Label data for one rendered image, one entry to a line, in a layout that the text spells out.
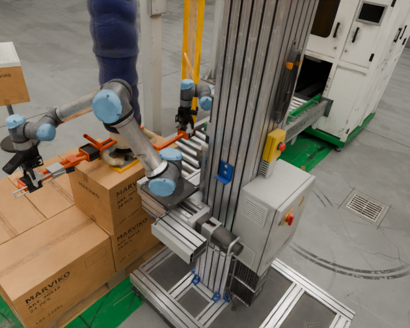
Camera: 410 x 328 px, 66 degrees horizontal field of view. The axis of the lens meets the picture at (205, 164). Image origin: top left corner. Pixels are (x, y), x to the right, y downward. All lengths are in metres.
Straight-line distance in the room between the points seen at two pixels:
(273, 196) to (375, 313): 1.63
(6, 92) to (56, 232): 1.74
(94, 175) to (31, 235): 0.58
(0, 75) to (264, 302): 2.93
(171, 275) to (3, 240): 1.07
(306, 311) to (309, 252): 0.72
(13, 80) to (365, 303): 3.54
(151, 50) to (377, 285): 2.84
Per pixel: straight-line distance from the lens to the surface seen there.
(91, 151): 1.88
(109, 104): 1.26
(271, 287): 2.38
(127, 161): 1.98
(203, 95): 1.77
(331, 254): 3.02
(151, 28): 3.23
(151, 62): 3.32
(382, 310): 2.90
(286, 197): 1.45
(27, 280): 2.07
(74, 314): 2.49
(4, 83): 3.53
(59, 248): 2.14
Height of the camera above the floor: 2.16
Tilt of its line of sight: 37 degrees down
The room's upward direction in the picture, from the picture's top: 6 degrees clockwise
